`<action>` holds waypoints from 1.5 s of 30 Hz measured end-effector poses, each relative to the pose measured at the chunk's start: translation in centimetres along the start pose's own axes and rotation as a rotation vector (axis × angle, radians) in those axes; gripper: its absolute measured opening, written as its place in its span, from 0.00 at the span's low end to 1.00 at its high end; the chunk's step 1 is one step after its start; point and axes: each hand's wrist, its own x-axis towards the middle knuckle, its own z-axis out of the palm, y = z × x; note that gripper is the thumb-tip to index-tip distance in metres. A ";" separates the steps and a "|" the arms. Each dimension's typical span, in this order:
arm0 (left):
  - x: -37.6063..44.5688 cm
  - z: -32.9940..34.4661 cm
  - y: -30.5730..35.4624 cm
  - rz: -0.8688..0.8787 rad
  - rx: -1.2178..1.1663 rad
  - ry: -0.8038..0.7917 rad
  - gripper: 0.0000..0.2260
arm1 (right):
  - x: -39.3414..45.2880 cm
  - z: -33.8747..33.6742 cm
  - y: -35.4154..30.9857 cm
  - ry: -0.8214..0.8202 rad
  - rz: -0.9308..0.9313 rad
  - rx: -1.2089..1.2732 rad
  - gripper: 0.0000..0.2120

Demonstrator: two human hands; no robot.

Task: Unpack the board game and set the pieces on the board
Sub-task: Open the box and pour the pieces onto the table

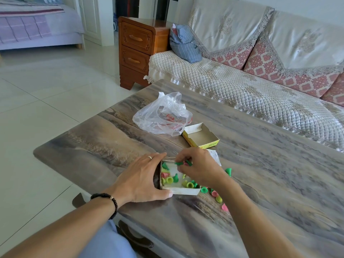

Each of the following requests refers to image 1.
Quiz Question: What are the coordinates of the blue striped cloth bag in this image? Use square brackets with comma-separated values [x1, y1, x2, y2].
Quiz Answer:
[169, 23, 203, 64]

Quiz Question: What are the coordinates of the pink patterned sofa cushion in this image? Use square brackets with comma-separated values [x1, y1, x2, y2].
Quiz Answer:
[243, 37, 342, 99]
[200, 37, 260, 71]

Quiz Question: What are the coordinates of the white panelled door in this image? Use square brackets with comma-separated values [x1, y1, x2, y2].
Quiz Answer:
[78, 0, 115, 47]

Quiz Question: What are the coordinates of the white paper leaflet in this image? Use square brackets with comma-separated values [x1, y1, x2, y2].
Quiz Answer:
[205, 149, 222, 167]

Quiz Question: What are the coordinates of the yellow cardboard box lid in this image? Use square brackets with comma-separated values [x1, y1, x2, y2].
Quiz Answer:
[182, 122, 220, 150]

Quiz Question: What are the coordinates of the person's right hand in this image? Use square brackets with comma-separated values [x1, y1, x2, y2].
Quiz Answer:
[175, 147, 229, 189]

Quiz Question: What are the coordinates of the person's left hand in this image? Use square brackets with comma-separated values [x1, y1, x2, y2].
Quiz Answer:
[114, 152, 173, 209]

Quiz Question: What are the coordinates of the person's left forearm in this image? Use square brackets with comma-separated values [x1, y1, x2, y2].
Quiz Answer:
[0, 188, 127, 258]

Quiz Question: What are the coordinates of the pile of colourful game pawns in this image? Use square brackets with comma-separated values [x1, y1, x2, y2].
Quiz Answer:
[161, 162, 200, 189]

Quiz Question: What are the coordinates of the person's right forearm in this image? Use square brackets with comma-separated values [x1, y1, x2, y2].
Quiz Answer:
[214, 175, 305, 258]

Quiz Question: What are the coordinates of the bed with plaid bedding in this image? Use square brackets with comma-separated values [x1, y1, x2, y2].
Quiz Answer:
[0, 0, 86, 51]

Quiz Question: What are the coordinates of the black beaded bracelet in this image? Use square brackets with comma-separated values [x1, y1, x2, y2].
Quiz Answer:
[90, 193, 119, 220]

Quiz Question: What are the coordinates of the white cardboard box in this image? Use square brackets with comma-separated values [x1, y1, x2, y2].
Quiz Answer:
[153, 157, 201, 196]

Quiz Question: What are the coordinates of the person's blue trouser leg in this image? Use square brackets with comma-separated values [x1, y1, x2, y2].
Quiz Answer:
[77, 220, 138, 258]

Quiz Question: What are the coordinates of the brown wooden nightstand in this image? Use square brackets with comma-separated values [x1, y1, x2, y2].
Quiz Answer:
[118, 16, 173, 90]

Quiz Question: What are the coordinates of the quilted cream sofa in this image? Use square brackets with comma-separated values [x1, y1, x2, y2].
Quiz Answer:
[144, 0, 344, 154]

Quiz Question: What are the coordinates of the clear plastic bag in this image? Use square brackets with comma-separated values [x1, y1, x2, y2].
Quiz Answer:
[132, 91, 193, 137]

